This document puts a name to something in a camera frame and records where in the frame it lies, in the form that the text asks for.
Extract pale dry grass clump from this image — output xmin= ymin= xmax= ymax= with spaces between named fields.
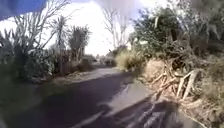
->
xmin=114 ymin=49 xmax=146 ymax=73

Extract building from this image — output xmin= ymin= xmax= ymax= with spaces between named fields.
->
xmin=81 ymin=53 xmax=98 ymax=64

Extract bare tall tree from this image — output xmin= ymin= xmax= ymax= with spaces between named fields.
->
xmin=101 ymin=6 xmax=132 ymax=51

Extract grey asphalt road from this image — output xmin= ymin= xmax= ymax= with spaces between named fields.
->
xmin=6 ymin=65 xmax=208 ymax=128

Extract pile of cut branches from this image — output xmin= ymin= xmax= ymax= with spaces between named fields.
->
xmin=139 ymin=49 xmax=224 ymax=128

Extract dense green trees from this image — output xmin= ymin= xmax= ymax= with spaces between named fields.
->
xmin=128 ymin=0 xmax=224 ymax=63

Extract row of bushes and trees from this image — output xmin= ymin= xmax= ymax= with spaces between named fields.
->
xmin=0 ymin=0 xmax=95 ymax=81

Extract grass verge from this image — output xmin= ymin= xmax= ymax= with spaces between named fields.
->
xmin=0 ymin=74 xmax=68 ymax=128

